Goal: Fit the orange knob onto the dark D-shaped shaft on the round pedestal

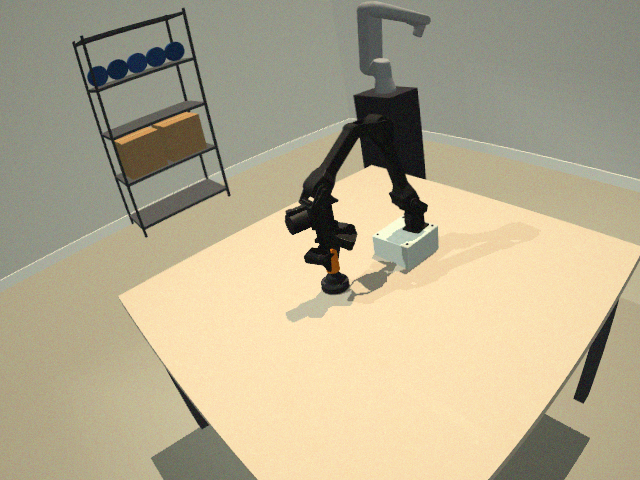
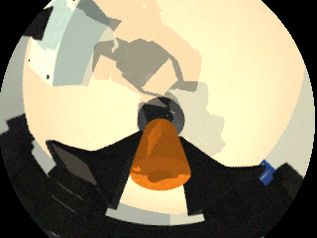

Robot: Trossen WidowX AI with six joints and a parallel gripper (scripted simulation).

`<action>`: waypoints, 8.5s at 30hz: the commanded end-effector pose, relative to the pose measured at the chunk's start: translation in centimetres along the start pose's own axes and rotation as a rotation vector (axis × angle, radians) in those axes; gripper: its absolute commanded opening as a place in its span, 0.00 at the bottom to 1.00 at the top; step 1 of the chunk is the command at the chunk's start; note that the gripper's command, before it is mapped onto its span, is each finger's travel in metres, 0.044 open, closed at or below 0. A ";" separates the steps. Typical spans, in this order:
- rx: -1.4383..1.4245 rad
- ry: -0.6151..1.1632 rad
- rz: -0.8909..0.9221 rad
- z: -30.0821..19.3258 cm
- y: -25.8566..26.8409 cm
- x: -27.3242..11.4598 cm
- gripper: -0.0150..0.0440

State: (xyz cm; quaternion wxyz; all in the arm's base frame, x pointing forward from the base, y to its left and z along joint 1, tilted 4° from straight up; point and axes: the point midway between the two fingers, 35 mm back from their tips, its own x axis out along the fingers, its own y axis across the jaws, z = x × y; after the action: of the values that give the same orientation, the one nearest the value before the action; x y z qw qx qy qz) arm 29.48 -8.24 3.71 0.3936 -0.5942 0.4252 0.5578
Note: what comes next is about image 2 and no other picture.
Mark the orange knob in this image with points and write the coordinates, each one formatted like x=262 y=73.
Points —
x=160 y=163

